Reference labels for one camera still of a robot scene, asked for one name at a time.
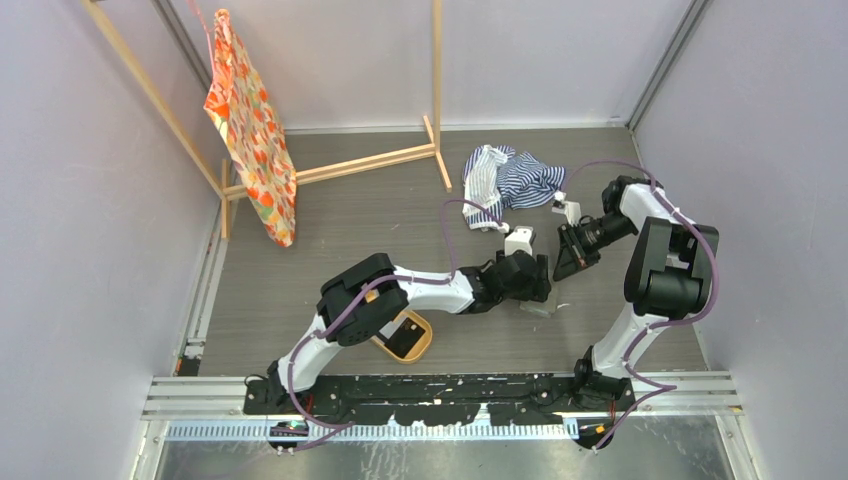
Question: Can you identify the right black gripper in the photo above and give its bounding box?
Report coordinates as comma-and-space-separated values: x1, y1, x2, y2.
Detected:
555, 212, 638, 282

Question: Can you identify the grey card holder wallet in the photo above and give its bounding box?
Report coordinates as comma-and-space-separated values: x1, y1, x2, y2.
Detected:
519, 285, 558, 318

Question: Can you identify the orange oval tray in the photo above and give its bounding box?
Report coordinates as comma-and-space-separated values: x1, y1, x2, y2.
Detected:
370, 310, 433, 364

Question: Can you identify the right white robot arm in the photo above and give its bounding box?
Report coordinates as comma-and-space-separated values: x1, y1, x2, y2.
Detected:
553, 176, 720, 411

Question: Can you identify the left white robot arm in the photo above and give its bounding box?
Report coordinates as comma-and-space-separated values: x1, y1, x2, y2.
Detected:
268, 250, 551, 414

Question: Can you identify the glossy black credit card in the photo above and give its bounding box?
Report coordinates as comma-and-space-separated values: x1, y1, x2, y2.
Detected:
385, 319, 427, 359

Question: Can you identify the blue striped cloth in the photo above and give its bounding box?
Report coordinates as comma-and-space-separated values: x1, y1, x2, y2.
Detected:
462, 145, 567, 231

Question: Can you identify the wooden drying rack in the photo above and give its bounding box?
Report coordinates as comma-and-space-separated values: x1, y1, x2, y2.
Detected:
83, 1, 452, 238

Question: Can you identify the orange floral cloth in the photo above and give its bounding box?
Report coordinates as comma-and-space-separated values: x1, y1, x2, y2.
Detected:
204, 9, 297, 247

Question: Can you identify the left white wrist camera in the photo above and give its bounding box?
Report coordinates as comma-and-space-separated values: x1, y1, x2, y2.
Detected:
504, 226, 535, 256

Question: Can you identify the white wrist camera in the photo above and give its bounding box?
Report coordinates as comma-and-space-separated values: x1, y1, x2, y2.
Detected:
551, 191, 583, 226
504, 226, 535, 256

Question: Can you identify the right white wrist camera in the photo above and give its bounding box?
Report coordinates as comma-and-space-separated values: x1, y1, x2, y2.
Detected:
551, 191, 583, 226

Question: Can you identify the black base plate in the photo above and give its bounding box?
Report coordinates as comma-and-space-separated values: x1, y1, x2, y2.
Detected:
242, 373, 635, 426

